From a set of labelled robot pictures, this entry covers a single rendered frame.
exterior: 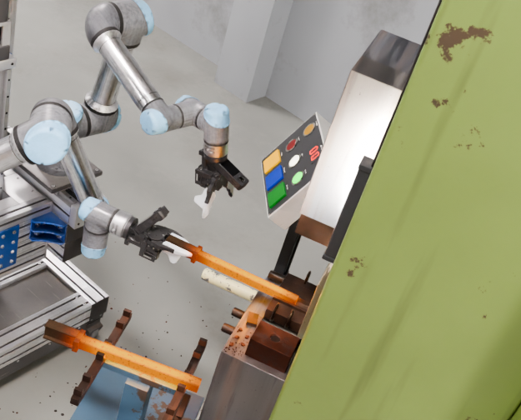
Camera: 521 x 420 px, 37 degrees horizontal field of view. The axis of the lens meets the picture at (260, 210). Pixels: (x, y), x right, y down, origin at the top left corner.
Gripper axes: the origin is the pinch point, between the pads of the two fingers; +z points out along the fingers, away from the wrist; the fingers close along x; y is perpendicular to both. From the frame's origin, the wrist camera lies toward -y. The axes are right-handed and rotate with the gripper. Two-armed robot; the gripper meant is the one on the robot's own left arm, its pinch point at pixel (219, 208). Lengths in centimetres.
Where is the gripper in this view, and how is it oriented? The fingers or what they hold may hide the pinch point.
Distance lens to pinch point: 246.6
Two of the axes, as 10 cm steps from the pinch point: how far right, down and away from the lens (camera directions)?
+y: -8.3, -3.6, 4.2
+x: -5.5, 4.6, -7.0
